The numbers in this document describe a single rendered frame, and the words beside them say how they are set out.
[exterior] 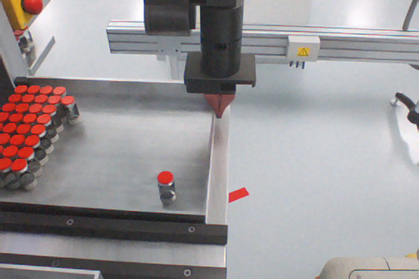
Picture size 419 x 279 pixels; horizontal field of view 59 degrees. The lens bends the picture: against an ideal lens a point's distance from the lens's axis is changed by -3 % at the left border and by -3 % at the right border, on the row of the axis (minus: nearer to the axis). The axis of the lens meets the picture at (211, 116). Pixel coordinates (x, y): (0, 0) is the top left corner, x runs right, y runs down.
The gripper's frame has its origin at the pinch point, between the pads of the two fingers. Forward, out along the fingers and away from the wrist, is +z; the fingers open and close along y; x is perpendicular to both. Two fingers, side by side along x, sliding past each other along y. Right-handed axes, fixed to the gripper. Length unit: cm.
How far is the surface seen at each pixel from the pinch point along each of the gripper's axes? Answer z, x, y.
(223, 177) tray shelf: 2.4, 11.3, -1.0
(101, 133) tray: 2.2, 3.7, 18.9
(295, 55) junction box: 42, -80, -28
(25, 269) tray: -0.9, 28.0, 20.7
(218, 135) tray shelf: 2.4, 3.0, 0.1
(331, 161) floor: 90, -67, -50
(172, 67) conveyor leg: 55, -86, 22
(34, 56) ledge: 2.5, -17.9, 39.0
